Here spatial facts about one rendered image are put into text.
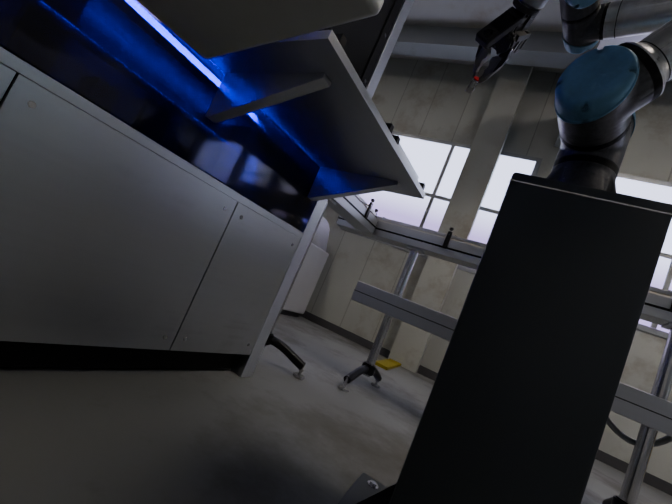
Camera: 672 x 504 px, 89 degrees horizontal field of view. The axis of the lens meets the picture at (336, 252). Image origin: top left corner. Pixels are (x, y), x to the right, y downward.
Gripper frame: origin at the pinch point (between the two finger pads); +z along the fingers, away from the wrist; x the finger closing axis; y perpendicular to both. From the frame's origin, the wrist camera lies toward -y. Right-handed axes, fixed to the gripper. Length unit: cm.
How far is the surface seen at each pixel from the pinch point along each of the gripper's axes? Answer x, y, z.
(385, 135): -4.4, -39.1, 6.2
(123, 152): 21, -95, 15
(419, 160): 96, 206, 210
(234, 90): 25, -66, 9
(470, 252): -35, 35, 82
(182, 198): 15, -86, 29
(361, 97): -0.5, -48.5, -4.3
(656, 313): -99, 52, 46
